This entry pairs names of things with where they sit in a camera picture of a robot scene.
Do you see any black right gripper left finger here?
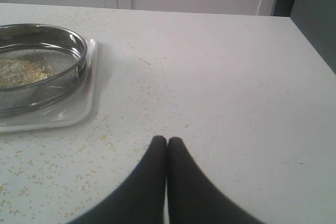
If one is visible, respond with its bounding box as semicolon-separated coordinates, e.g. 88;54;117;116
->
71;136;167;223

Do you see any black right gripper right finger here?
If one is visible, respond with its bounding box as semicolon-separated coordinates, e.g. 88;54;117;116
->
167;137;262;223

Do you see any round stainless steel sieve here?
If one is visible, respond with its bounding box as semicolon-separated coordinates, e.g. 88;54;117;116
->
1;24;88;115

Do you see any white plastic tray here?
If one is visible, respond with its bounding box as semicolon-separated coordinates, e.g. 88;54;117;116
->
1;38;99;133

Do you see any yellow and white grain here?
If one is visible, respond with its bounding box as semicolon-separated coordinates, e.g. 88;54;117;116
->
1;59;52;89

